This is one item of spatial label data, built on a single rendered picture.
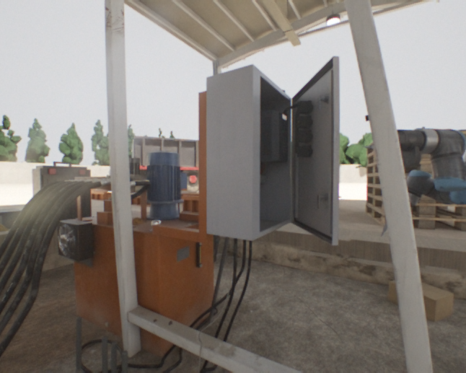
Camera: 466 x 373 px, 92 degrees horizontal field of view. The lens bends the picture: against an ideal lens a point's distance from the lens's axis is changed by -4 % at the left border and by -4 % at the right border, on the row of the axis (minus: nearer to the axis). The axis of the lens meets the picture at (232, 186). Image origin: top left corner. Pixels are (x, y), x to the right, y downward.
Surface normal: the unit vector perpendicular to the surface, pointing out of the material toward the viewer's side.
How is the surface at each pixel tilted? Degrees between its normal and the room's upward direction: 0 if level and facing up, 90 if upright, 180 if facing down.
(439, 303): 90
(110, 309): 90
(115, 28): 91
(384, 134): 93
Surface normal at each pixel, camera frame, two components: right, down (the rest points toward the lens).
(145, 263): -0.47, 0.03
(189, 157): 0.42, 0.03
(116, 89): 0.84, 0.04
